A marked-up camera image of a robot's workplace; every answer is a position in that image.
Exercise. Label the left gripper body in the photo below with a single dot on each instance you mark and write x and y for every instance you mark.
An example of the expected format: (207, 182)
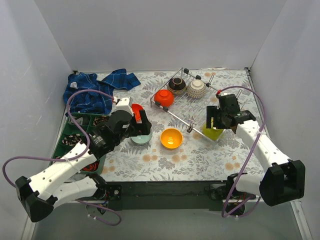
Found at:
(139, 125)

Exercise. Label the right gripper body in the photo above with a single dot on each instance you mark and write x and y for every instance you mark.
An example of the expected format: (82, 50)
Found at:
(211, 117)

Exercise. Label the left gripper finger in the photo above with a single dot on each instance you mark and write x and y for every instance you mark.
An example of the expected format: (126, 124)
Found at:
(145, 125)
(134, 128)

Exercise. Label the pale green celadon bowl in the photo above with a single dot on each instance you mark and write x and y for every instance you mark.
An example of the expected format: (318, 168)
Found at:
(142, 139)

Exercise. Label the red-orange bowl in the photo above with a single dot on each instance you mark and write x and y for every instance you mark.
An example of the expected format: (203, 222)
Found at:
(136, 110)
(164, 97)

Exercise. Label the white patterned bowl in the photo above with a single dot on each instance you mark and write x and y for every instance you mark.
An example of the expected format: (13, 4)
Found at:
(196, 89)

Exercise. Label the yellow-orange bowl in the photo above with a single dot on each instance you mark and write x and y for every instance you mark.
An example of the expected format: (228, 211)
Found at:
(171, 138)

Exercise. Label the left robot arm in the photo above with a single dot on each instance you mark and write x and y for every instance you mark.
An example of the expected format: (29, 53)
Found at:
(42, 193)

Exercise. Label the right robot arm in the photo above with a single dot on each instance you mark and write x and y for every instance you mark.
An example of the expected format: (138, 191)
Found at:
(284, 178)

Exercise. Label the lime green bowl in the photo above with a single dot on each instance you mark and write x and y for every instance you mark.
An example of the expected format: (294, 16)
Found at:
(212, 133)

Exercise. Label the black bowl with gold rim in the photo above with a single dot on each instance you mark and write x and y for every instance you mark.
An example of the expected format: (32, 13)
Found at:
(177, 86)

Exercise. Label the blue plaid cloth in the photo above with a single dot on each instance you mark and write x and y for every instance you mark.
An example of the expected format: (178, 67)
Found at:
(98, 99)

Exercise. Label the green compartment tray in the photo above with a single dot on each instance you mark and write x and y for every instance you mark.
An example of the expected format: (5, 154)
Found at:
(71, 135)

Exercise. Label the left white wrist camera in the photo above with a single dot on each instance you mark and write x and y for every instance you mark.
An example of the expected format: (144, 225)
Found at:
(124, 104)

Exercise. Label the metal wire dish rack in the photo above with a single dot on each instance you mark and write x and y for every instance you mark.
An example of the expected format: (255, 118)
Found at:
(189, 112)

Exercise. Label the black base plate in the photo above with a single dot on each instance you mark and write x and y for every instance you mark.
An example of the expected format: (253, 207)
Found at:
(166, 195)

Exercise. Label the aluminium frame rail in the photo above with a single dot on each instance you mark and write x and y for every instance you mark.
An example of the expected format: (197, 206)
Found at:
(30, 225)

